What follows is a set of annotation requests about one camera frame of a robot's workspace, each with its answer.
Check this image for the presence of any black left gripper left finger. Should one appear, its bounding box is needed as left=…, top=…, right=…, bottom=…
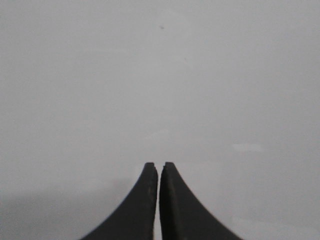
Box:
left=83, top=162, right=158, bottom=240

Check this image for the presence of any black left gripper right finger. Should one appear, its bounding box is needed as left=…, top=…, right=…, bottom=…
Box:
left=159, top=162, right=240, bottom=240

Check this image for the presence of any white whiteboard with aluminium frame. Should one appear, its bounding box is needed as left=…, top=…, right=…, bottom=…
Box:
left=0, top=0, right=320, bottom=240

